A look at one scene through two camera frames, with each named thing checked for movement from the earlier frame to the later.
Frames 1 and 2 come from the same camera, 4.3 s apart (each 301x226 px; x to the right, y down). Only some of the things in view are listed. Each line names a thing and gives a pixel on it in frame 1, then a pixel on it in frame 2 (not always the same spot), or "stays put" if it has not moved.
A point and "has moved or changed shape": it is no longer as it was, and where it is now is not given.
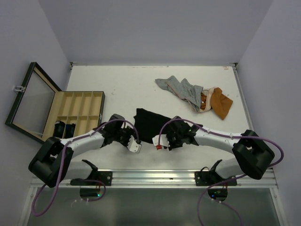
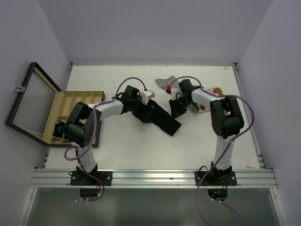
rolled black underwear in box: x=59 y=129 stays put
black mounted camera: x=101 y=177 stays put
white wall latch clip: x=19 y=88 stays put
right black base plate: x=207 y=178 stays put
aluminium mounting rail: x=152 y=179 stays put
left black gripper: x=130 y=132 -> x=146 y=117
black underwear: x=148 y=125 has moved or changed shape
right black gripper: x=171 y=145 -> x=176 y=112
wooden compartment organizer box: x=85 y=109 stays put
